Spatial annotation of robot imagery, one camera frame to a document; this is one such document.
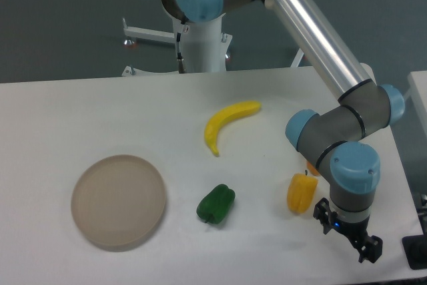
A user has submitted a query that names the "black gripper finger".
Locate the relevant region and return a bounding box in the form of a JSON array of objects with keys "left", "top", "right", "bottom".
[
  {"left": 313, "top": 198, "right": 334, "bottom": 234},
  {"left": 347, "top": 231, "right": 383, "bottom": 263}
]

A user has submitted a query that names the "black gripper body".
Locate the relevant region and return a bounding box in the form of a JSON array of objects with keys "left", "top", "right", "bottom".
[{"left": 328, "top": 208, "right": 370, "bottom": 242}]

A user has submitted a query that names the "green bell pepper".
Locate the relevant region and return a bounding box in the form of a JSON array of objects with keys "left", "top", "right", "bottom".
[{"left": 196, "top": 184, "right": 236, "bottom": 224}]

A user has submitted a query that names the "beige round plate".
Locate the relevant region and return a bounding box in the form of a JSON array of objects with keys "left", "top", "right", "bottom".
[{"left": 71, "top": 155, "right": 167, "bottom": 252}]

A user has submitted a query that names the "yellow banana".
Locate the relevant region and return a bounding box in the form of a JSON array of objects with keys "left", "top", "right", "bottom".
[{"left": 203, "top": 101, "right": 262, "bottom": 157}]

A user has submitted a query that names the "black device at right edge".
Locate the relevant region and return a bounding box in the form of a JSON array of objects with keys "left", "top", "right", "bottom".
[{"left": 401, "top": 194, "right": 427, "bottom": 270}]

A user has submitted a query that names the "black cable on pedestal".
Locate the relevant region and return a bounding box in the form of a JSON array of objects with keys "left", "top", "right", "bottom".
[{"left": 175, "top": 14, "right": 187, "bottom": 74}]

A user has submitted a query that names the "yellow bell pepper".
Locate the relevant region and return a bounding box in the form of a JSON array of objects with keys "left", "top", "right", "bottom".
[{"left": 286, "top": 171, "right": 318, "bottom": 214}]

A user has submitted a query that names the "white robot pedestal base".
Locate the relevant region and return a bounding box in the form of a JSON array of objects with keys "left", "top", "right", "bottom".
[{"left": 122, "top": 17, "right": 233, "bottom": 74}]

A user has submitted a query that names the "orange fruit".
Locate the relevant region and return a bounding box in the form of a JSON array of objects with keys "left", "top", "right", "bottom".
[{"left": 306, "top": 161, "right": 321, "bottom": 177}]

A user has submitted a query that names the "white side table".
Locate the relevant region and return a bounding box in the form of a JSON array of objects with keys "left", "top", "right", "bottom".
[{"left": 408, "top": 71, "right": 427, "bottom": 118}]

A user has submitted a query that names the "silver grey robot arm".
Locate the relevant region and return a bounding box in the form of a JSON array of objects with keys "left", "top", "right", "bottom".
[{"left": 162, "top": 0, "right": 405, "bottom": 262}]

